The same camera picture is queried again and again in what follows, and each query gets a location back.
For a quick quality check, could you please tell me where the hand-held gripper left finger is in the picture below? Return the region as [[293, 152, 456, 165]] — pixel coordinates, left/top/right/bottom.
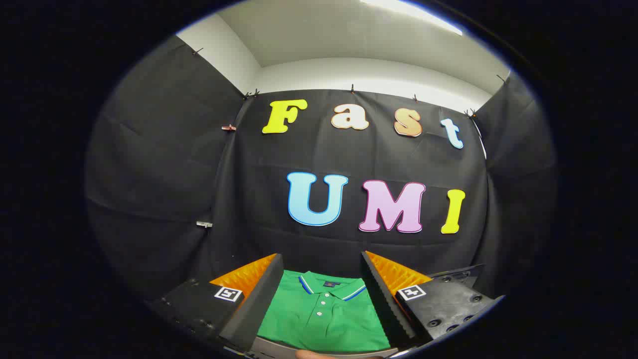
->
[[149, 253, 284, 353]]

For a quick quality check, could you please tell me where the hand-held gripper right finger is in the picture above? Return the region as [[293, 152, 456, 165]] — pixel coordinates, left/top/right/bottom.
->
[[361, 251, 505, 349]]

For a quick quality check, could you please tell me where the grey box stand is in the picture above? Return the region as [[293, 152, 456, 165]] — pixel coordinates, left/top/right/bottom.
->
[[249, 337, 399, 359]]

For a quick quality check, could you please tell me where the green polo shirt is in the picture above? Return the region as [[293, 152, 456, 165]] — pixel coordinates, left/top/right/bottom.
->
[[257, 271, 392, 352]]

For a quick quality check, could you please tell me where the row of black clips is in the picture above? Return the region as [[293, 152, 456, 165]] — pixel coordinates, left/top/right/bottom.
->
[[192, 47, 506, 120]]

